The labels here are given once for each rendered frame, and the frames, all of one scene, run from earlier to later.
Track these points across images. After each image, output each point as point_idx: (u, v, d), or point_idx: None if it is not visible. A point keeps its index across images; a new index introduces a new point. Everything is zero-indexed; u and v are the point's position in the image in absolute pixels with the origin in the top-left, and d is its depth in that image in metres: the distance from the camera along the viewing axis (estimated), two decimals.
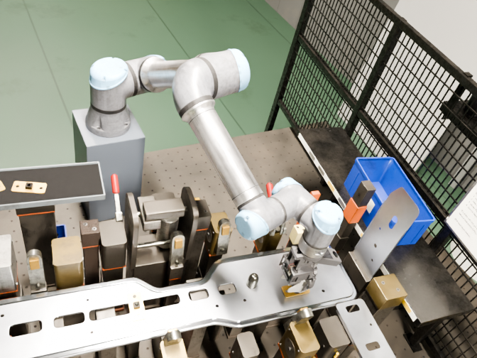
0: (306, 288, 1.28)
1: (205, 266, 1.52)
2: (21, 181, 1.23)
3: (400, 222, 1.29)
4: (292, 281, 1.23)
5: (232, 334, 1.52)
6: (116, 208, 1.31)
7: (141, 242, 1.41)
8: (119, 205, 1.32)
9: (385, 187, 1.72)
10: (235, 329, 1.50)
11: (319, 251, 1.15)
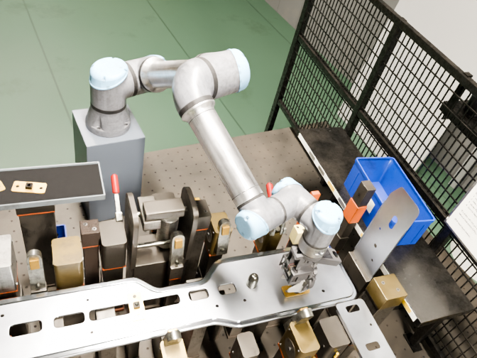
0: (306, 288, 1.28)
1: (205, 266, 1.52)
2: (21, 181, 1.23)
3: (400, 222, 1.29)
4: (292, 281, 1.23)
5: (232, 334, 1.52)
6: (116, 208, 1.31)
7: (141, 242, 1.41)
8: (119, 205, 1.32)
9: (385, 187, 1.72)
10: (235, 329, 1.50)
11: (319, 251, 1.15)
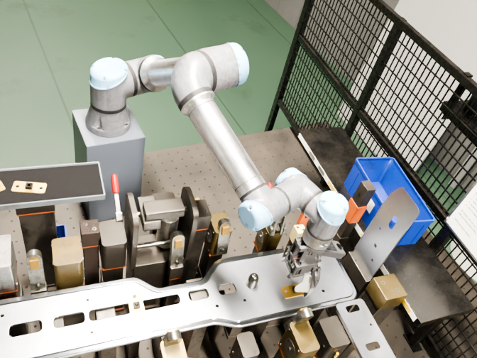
0: (313, 283, 1.24)
1: (205, 266, 1.52)
2: (21, 181, 1.23)
3: (400, 222, 1.29)
4: (295, 273, 1.21)
5: (232, 334, 1.52)
6: (116, 208, 1.31)
7: (141, 242, 1.41)
8: (119, 205, 1.32)
9: (385, 187, 1.72)
10: (235, 329, 1.50)
11: (323, 243, 1.13)
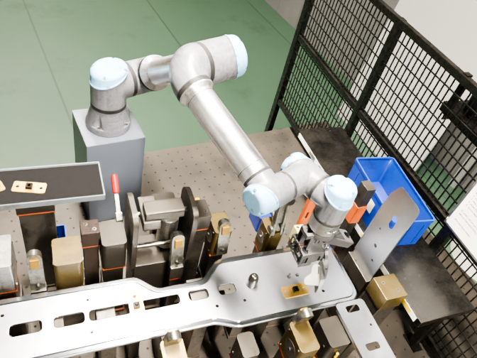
0: (322, 274, 1.19)
1: (205, 266, 1.52)
2: (21, 181, 1.23)
3: (400, 222, 1.29)
4: (302, 263, 1.17)
5: (232, 334, 1.52)
6: (116, 208, 1.31)
7: (141, 242, 1.41)
8: (119, 205, 1.32)
9: (385, 187, 1.72)
10: (235, 329, 1.50)
11: (331, 229, 1.09)
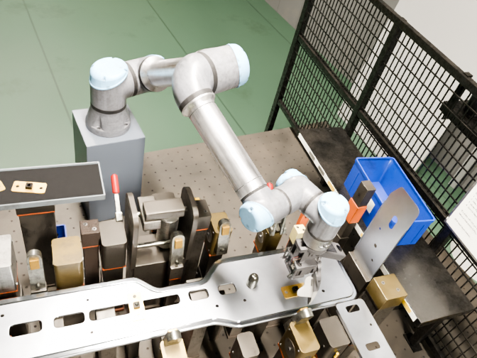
0: (315, 286, 1.23)
1: (205, 266, 1.52)
2: (21, 181, 1.23)
3: (400, 222, 1.29)
4: (295, 275, 1.21)
5: (232, 334, 1.52)
6: (116, 208, 1.31)
7: (141, 242, 1.41)
8: (119, 205, 1.32)
9: (385, 187, 1.72)
10: (235, 329, 1.50)
11: (324, 244, 1.13)
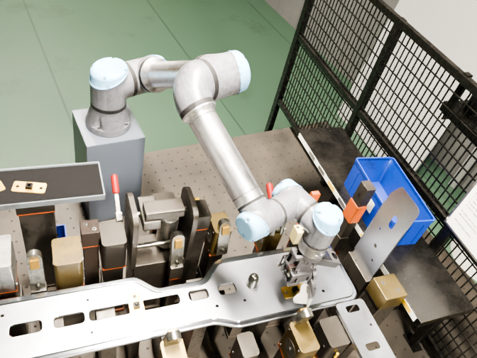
0: (311, 293, 1.26)
1: (205, 266, 1.52)
2: (21, 181, 1.23)
3: (400, 222, 1.29)
4: (291, 283, 1.24)
5: (232, 334, 1.52)
6: (116, 208, 1.31)
7: (141, 242, 1.41)
8: (119, 205, 1.32)
9: (385, 187, 1.72)
10: (235, 329, 1.50)
11: (319, 253, 1.16)
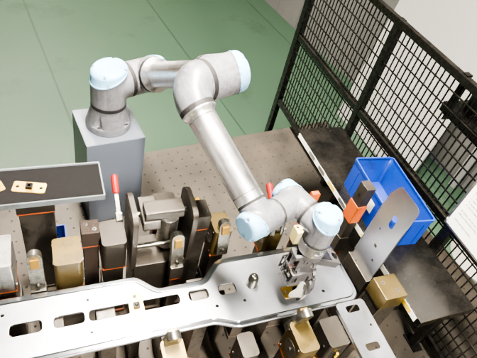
0: (306, 290, 1.28)
1: (205, 266, 1.52)
2: (21, 181, 1.23)
3: (400, 222, 1.29)
4: (291, 282, 1.24)
5: (232, 334, 1.52)
6: (116, 208, 1.31)
7: (141, 242, 1.41)
8: (119, 205, 1.32)
9: (385, 187, 1.72)
10: (235, 329, 1.50)
11: (318, 253, 1.16)
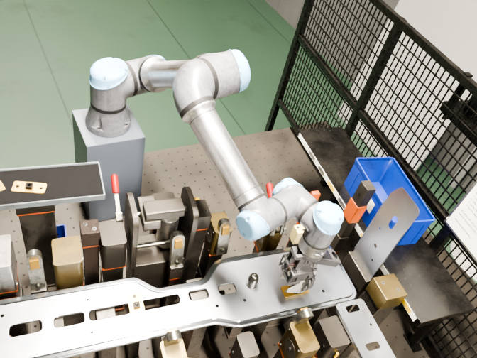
0: (305, 288, 1.28)
1: (205, 266, 1.52)
2: (21, 181, 1.23)
3: (400, 222, 1.29)
4: (291, 281, 1.23)
5: (232, 334, 1.52)
6: (116, 208, 1.31)
7: (141, 242, 1.41)
8: (119, 205, 1.32)
9: (385, 187, 1.72)
10: (235, 329, 1.50)
11: (319, 251, 1.16)
